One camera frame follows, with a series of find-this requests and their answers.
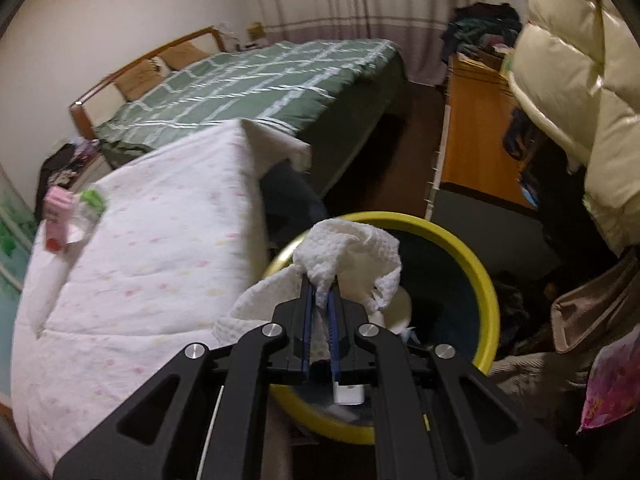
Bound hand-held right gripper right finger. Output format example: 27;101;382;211
327;277;583;480

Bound yellow trash bin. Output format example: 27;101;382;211
261;211;501;446

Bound pink floral bag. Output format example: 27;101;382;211
577;327;640;433

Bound beige bag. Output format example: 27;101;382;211
550;247;640;356

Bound wooden cabinet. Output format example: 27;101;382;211
425;52;543;221

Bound green plaid duvet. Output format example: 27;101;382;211
95;39;406;161

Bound dark hanging garment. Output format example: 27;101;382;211
502;110;626;261

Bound teal printed panel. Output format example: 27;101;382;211
0;170;38;301

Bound beige corduroy cloth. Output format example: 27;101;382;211
487;352;591;411

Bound wooden bed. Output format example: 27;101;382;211
69;26;408;196

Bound white floral tablecloth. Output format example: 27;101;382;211
11;120;311;476

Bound cream puffer jacket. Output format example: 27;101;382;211
507;0;640;256

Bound clear bottle with green label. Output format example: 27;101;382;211
70;189;108;243

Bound dark clothes pile on cabinet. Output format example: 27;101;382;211
440;2;523;61

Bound dark clothes pile by nightstand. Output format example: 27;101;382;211
37;140;108;201

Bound white paper towel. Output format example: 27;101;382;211
214;218;403;348

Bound striped beige curtain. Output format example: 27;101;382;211
240;0;531;86

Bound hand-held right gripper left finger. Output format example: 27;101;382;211
52;275;316;480

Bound pink milk carton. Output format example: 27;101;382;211
42;186;76;252

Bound brown pillow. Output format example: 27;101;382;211
159;42;208;71
114;60;166;101

